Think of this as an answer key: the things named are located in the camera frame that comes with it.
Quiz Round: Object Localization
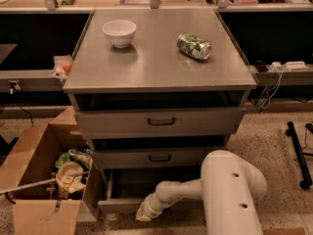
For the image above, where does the grey bottom drawer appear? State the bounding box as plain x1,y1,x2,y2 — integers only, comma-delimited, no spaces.
98,165,201,213

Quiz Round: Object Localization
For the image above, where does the grey drawer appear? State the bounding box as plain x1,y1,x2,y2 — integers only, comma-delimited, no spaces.
75,107,245,139
91,146,223,169
98,165,201,213

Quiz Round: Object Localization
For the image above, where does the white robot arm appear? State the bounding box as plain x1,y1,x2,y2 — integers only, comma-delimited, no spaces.
136,150,267,235

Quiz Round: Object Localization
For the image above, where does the grey middle drawer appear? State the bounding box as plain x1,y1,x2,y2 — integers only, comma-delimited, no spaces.
91,146,223,169

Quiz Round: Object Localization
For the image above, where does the grey top drawer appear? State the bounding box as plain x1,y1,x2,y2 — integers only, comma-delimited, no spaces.
75,107,245,139

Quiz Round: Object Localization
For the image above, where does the grey metal drawer cabinet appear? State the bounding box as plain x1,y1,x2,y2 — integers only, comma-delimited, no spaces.
62,7,258,178

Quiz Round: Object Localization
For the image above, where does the crumpled yellow paper cup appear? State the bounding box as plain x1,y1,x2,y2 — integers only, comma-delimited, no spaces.
56,162,85,194

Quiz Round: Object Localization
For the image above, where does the grey metal rod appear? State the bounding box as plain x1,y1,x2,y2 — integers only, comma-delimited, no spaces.
0,171,89,195

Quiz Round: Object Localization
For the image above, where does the green plastic wrapper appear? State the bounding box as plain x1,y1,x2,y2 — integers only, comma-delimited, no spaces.
55,149,92,169

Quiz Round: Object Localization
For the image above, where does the open cardboard box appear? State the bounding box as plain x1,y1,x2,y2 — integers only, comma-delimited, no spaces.
0,108,102,235

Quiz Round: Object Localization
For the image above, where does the black floor bar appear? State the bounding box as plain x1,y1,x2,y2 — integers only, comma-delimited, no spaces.
286,121,312,190

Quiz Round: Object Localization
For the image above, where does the small tray with orange ball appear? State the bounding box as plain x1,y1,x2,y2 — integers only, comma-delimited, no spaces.
50,55,72,80

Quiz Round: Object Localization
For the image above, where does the green crushed soda can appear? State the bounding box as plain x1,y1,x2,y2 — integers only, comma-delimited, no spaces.
176,33,212,61

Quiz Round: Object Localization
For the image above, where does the white ceramic bowl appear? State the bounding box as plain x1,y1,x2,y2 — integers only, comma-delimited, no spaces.
102,20,137,48

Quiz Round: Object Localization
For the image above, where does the white power strip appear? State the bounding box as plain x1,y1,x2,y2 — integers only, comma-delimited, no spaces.
285,61,308,71

